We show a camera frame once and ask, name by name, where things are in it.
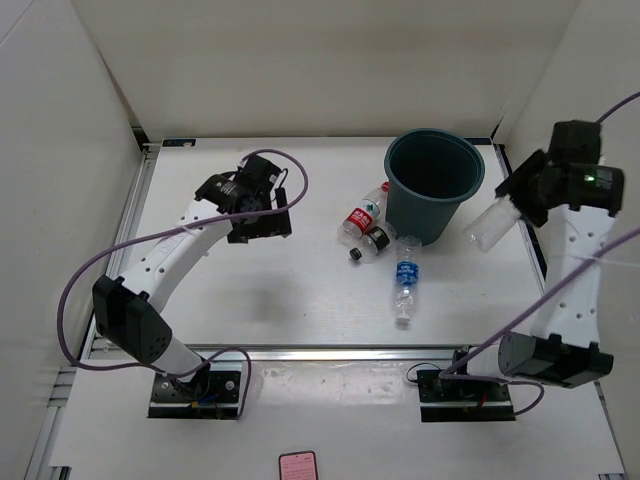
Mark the clear unlabelled plastic bottle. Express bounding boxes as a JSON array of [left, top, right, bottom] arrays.
[[463, 196, 521, 253]]

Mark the red label plastic bottle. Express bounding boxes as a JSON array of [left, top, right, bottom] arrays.
[[337, 181, 389, 245]]

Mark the blue label plastic bottle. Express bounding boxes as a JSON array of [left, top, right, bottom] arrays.
[[392, 236, 422, 329]]

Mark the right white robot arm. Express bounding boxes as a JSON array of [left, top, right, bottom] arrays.
[[442, 120, 625, 400]]

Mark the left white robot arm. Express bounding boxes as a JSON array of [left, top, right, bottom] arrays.
[[92, 149, 291, 400]]

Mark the dark green plastic bin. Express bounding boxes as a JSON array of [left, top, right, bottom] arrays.
[[384, 129, 485, 245]]

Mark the black label plastic bottle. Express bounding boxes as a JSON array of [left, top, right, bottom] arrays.
[[349, 223, 396, 263]]

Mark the pink smartphone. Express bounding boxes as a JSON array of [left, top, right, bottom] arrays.
[[278, 450, 319, 480]]

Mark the aluminium table edge rail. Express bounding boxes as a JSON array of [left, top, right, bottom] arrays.
[[84, 343, 466, 362]]

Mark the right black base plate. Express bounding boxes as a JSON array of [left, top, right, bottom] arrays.
[[405, 362, 515, 423]]

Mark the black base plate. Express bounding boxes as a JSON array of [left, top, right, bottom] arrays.
[[405, 362, 515, 423], [147, 362, 245, 420]]

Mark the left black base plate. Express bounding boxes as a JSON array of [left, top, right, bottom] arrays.
[[147, 362, 245, 420]]

